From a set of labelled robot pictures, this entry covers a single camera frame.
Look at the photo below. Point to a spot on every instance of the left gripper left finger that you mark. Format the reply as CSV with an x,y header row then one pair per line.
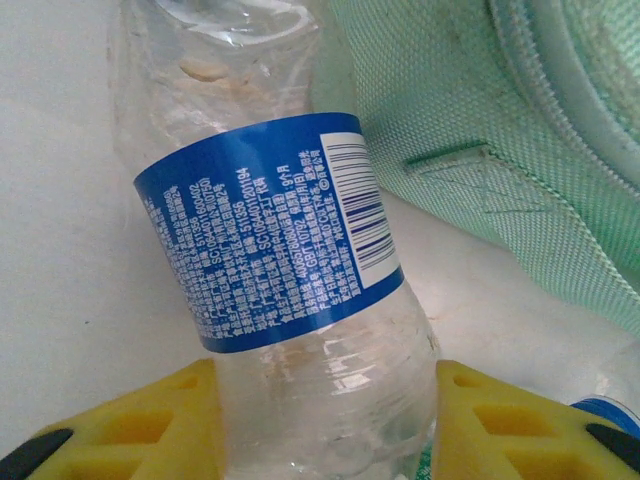
x,y
125,430

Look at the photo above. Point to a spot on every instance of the clear bottle with blue label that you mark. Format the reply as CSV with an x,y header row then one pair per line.
x,y
606,406
270,240

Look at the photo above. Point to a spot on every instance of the mint green zipper pouch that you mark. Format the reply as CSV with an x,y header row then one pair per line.
x,y
475,100

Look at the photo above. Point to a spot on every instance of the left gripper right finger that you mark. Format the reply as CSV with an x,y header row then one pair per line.
x,y
505,430

